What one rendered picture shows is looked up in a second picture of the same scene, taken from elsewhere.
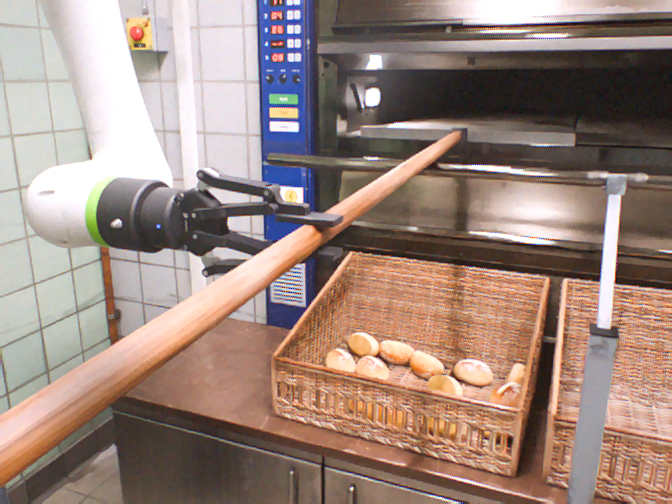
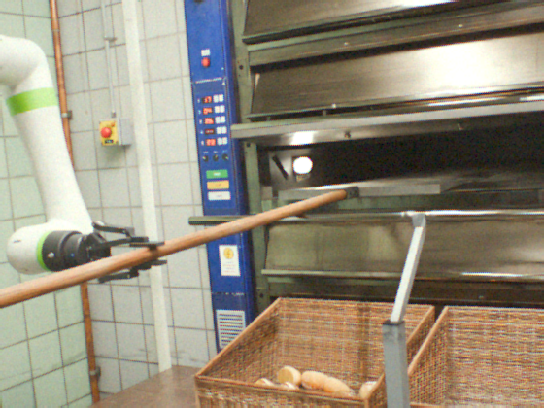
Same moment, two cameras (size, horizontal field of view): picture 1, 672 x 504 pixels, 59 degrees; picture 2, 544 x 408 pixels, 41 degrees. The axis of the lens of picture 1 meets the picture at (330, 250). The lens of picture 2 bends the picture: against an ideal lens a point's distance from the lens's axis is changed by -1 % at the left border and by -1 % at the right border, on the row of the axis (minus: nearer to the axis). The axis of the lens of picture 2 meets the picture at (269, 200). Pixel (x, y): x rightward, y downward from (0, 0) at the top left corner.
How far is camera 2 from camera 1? 0.88 m
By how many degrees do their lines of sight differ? 15
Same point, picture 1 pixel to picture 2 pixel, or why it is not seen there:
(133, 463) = not seen: outside the picture
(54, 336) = (43, 387)
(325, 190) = (256, 246)
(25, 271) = (20, 328)
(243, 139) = (190, 209)
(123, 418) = not seen: outside the picture
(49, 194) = (18, 242)
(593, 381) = (390, 360)
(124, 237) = (55, 262)
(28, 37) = not seen: hidden behind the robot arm
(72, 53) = (35, 162)
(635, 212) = (493, 245)
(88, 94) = (44, 185)
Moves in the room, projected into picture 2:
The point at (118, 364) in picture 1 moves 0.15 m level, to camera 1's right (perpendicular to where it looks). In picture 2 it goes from (22, 287) to (110, 282)
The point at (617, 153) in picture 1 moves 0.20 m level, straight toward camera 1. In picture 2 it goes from (470, 197) to (444, 205)
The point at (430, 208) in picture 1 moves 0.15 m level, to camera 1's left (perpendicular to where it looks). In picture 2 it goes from (338, 255) to (291, 257)
